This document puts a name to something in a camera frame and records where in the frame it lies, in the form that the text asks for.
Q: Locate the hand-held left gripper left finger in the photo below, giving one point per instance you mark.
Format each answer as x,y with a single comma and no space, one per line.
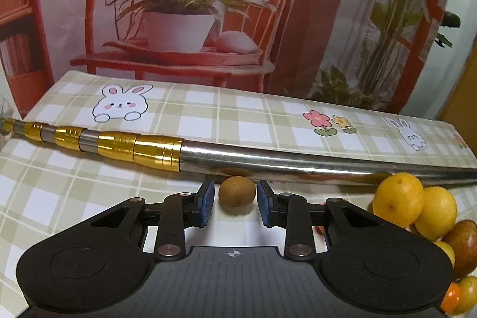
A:
208,204

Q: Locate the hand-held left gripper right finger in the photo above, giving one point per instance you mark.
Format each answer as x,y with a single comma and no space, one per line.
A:
265,204

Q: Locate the brown longan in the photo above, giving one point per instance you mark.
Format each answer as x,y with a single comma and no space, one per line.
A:
237,191

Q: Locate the gold and silver telescopic pole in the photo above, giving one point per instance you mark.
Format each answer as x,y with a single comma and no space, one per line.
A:
298,161

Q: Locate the checked bunny print tablecloth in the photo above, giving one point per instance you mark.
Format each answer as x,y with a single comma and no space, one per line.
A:
223,109

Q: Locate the yellow orange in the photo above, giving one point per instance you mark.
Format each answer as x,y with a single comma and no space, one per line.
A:
438,213
397,198

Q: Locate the small yellow fruit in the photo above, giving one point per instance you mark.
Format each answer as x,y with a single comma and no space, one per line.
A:
445,252

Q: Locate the brownish red apple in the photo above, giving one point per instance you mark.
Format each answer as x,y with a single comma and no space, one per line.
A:
464,247

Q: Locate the small orange tangerine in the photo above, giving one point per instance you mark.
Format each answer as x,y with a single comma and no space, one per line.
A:
451,299

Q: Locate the yellow green round fruit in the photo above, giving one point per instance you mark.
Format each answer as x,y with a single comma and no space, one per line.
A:
468,293

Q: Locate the wooden board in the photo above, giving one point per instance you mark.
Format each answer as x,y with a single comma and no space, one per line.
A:
462,98

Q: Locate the black office chair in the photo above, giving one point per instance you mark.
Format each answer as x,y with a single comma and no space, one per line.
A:
445,27

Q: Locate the wall poster with chair print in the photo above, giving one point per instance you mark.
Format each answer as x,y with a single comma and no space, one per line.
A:
316,5

